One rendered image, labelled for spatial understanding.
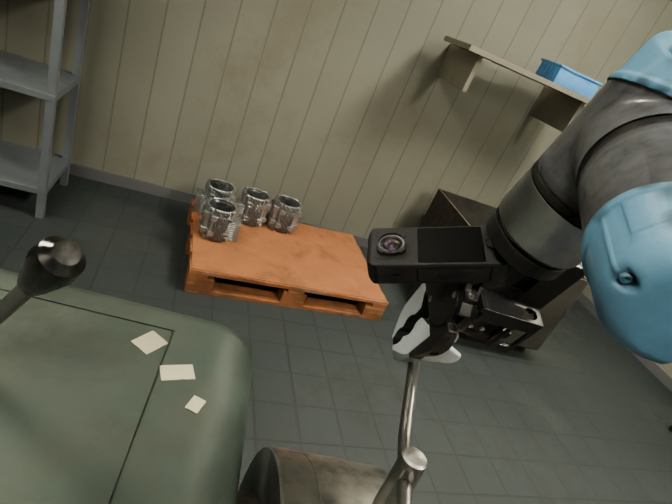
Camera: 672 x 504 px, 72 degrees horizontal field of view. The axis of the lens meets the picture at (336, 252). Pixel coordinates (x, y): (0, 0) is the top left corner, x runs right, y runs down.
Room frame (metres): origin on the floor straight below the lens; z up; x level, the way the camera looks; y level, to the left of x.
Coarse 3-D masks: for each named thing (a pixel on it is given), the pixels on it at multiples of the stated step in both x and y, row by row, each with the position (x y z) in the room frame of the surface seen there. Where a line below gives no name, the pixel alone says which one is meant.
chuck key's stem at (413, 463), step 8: (408, 448) 0.28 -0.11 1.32; (416, 448) 0.28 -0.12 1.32; (400, 456) 0.27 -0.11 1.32; (408, 456) 0.27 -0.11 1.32; (416, 456) 0.27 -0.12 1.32; (424, 456) 0.27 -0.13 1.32; (400, 464) 0.26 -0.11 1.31; (408, 464) 0.26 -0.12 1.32; (416, 464) 0.26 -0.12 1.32; (424, 464) 0.27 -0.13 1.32; (392, 472) 0.27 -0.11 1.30; (400, 472) 0.26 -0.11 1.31; (408, 472) 0.26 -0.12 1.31; (416, 472) 0.26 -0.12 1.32; (392, 480) 0.26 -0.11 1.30; (408, 480) 0.26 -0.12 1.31; (416, 480) 0.26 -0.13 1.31; (384, 488) 0.26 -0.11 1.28; (392, 488) 0.26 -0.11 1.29; (376, 496) 0.27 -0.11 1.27; (384, 496) 0.26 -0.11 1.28; (392, 496) 0.26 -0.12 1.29
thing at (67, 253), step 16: (48, 240) 0.23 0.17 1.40; (64, 240) 0.24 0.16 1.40; (32, 256) 0.22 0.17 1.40; (48, 256) 0.22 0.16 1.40; (64, 256) 0.23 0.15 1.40; (80, 256) 0.24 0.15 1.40; (32, 272) 0.22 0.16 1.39; (48, 272) 0.22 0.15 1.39; (64, 272) 0.22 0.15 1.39; (80, 272) 0.23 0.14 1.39; (32, 288) 0.22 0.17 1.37; (48, 288) 0.22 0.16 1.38
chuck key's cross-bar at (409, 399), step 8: (408, 368) 0.39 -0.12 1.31; (416, 368) 0.39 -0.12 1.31; (408, 376) 0.38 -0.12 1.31; (416, 376) 0.38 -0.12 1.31; (408, 384) 0.37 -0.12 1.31; (416, 384) 0.37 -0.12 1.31; (408, 392) 0.36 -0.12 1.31; (416, 392) 0.36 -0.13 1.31; (408, 400) 0.35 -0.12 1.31; (408, 408) 0.34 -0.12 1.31; (408, 416) 0.33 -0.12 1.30; (400, 424) 0.32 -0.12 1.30; (408, 424) 0.32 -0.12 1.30; (400, 432) 0.31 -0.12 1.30; (408, 432) 0.31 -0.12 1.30; (400, 440) 0.30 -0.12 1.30; (408, 440) 0.30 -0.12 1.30; (400, 448) 0.29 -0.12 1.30; (400, 480) 0.26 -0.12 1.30; (400, 488) 0.25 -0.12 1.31; (408, 488) 0.25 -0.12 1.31; (400, 496) 0.24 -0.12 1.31; (408, 496) 0.24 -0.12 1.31
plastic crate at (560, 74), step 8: (544, 64) 3.53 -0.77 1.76; (552, 64) 3.45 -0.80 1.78; (560, 64) 3.37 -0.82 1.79; (536, 72) 3.56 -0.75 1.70; (544, 72) 3.49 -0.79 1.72; (552, 72) 3.41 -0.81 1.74; (560, 72) 3.37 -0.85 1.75; (568, 72) 3.39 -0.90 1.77; (576, 72) 3.40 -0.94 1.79; (552, 80) 3.37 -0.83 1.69; (560, 80) 3.38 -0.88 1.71; (568, 80) 3.40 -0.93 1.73; (576, 80) 3.42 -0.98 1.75; (584, 80) 3.44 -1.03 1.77; (592, 80) 3.45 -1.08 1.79; (568, 88) 3.41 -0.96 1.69; (576, 88) 3.43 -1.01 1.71; (584, 88) 3.45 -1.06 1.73; (592, 88) 3.47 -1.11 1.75; (592, 96) 3.49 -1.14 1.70
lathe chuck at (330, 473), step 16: (320, 464) 0.32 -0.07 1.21; (336, 464) 0.33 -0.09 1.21; (352, 464) 0.35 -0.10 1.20; (368, 464) 0.37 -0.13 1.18; (320, 480) 0.29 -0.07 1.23; (336, 480) 0.30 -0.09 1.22; (352, 480) 0.31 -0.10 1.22; (368, 480) 0.32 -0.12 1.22; (384, 480) 0.33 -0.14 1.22; (320, 496) 0.27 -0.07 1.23; (336, 496) 0.28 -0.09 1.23; (352, 496) 0.29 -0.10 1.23; (368, 496) 0.30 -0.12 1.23
